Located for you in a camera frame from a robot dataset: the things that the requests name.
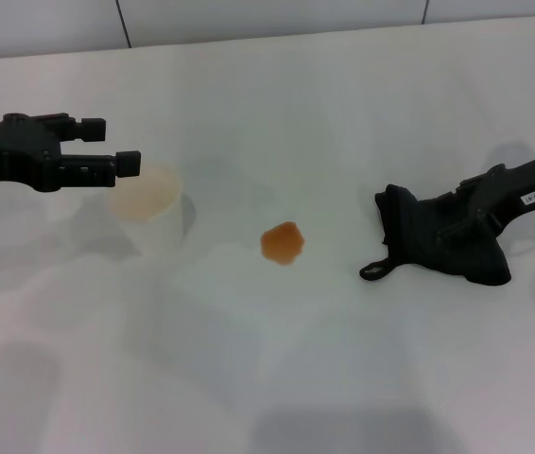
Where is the brown water stain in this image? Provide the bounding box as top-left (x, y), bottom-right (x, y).
top-left (260, 221), bottom-right (307, 267)

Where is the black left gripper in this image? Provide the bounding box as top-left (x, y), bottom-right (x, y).
top-left (0, 113), bottom-right (143, 193)

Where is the dark blue rag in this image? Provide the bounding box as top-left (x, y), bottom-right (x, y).
top-left (358, 183), bottom-right (514, 288)

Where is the white paper cup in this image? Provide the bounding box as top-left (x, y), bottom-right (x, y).
top-left (108, 162), bottom-right (186, 257)

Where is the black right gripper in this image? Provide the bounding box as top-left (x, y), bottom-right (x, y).
top-left (430, 147), bottom-right (535, 248)

